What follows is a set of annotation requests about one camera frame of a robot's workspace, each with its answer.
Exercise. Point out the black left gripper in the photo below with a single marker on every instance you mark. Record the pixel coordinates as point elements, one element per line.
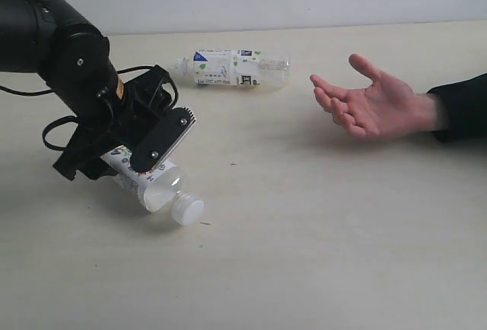
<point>142,115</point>

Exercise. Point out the floral label white-cap bottle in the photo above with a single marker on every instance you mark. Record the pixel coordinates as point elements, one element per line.
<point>161,189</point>

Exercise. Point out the white blue label clear bottle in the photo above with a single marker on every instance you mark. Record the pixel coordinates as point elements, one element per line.
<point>235,68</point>

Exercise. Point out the person's open bare hand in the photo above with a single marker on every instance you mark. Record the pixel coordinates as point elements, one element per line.
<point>387,109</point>

